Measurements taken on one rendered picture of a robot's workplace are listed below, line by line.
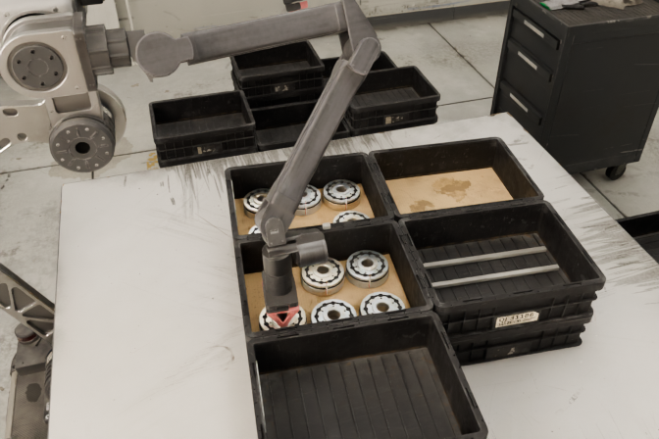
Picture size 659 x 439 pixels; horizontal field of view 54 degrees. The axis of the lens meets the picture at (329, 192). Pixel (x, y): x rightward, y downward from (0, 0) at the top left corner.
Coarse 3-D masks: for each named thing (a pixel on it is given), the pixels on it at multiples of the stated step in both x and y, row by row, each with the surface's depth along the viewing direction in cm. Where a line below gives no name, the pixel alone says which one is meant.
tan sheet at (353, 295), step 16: (384, 256) 163; (256, 272) 158; (256, 288) 154; (352, 288) 154; (384, 288) 154; (400, 288) 154; (256, 304) 150; (304, 304) 150; (352, 304) 150; (256, 320) 146
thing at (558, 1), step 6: (552, 0) 282; (558, 0) 282; (564, 0) 281; (570, 0) 281; (576, 0) 281; (582, 0) 281; (588, 0) 284; (546, 6) 279; (552, 6) 278; (558, 6) 280; (564, 6) 279; (570, 6) 278; (576, 6) 278; (582, 6) 278
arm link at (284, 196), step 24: (360, 48) 121; (336, 72) 124; (360, 72) 122; (336, 96) 124; (312, 120) 124; (336, 120) 125; (312, 144) 124; (288, 168) 124; (312, 168) 125; (288, 192) 124; (264, 216) 123; (288, 216) 124
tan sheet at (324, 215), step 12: (360, 192) 183; (240, 204) 179; (324, 204) 179; (360, 204) 179; (240, 216) 175; (300, 216) 175; (312, 216) 175; (324, 216) 175; (372, 216) 175; (240, 228) 171; (288, 228) 171
